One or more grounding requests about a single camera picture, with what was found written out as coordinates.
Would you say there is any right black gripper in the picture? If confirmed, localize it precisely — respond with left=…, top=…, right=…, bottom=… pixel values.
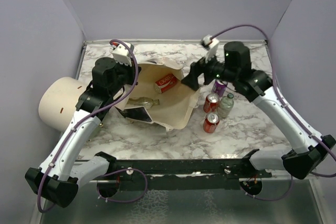
left=183, top=46, right=239, bottom=89

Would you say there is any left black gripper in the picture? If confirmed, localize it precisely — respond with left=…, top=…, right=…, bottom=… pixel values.
left=109, top=57, right=141, bottom=97

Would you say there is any purple fanta can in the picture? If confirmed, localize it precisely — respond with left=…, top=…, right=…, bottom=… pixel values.
left=212, top=80, right=228, bottom=97

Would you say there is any clear glass bottle two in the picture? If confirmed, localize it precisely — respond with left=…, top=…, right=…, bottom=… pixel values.
left=127, top=97, right=160, bottom=109

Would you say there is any red cola can three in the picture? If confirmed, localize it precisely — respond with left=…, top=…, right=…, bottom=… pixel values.
left=154, top=73, right=178, bottom=93

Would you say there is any red cola can four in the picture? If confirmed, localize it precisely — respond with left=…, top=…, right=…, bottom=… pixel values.
left=203, top=93, right=220, bottom=113

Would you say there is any beige canvas tote bag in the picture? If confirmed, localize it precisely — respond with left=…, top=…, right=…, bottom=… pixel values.
left=115, top=58, right=200, bottom=131

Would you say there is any clear glass bottle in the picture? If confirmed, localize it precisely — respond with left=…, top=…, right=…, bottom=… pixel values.
left=217, top=93, right=234, bottom=119

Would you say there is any red cola can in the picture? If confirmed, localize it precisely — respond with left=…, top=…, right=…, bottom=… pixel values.
left=203, top=112, right=220, bottom=133

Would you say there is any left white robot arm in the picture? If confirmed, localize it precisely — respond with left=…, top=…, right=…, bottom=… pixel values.
left=25, top=57, right=141, bottom=208

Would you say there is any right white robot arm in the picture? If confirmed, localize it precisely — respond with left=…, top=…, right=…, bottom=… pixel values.
left=181, top=40, right=335, bottom=179

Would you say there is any cream cylindrical container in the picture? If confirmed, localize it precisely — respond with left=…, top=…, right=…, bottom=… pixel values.
left=38, top=77, right=87, bottom=132

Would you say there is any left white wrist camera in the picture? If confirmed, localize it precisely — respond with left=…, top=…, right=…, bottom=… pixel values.
left=110, top=42, right=132, bottom=67

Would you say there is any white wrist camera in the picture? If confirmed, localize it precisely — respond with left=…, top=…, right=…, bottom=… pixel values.
left=110, top=42, right=132, bottom=67
left=200, top=35, right=220, bottom=63

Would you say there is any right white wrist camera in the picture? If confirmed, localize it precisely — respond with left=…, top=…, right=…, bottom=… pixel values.
left=200, top=35, right=220, bottom=63

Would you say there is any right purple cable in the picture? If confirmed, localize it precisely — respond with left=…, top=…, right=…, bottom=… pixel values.
left=209, top=24, right=336, bottom=201

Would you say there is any purple cable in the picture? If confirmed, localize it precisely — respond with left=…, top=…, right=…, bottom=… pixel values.
left=209, top=24, right=336, bottom=201
left=37, top=39, right=148, bottom=214

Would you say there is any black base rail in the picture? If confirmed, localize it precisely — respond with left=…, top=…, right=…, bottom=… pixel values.
left=85, top=159, right=274, bottom=192

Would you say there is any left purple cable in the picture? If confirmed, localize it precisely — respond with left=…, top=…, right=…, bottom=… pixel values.
left=37, top=39, right=148, bottom=214

